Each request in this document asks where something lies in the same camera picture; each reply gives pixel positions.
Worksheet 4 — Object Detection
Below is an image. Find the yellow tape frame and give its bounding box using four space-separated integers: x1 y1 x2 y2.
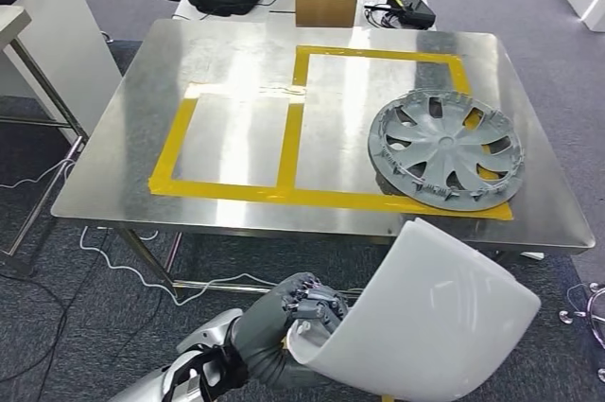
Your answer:
148 44 514 221

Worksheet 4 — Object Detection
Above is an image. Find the grey wheel hubcap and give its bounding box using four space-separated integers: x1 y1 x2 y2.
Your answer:
367 88 526 213

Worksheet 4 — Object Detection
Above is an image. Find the black device with yellow mark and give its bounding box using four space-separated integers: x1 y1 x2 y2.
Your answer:
388 0 437 30

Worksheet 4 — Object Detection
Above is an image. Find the white floor cable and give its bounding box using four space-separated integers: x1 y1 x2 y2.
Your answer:
0 157 78 192
79 226 267 307

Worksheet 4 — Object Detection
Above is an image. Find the black floor cable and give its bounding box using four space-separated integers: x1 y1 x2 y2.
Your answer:
0 233 164 402

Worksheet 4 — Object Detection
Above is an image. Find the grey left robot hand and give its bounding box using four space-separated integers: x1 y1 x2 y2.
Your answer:
231 272 351 391

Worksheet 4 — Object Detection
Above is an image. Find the white curved plastic part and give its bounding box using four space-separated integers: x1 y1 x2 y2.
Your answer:
285 217 542 402

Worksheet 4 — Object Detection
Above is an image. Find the white table with steel legs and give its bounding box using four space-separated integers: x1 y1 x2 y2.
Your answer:
0 5 88 259

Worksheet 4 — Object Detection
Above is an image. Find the chrome chair base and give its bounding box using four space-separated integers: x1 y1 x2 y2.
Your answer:
559 283 605 385

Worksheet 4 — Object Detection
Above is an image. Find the black desk cable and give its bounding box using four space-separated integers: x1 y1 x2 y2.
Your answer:
359 0 402 30

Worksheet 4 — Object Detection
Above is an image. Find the stainless steel workbench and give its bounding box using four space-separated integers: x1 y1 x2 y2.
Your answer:
51 18 597 300

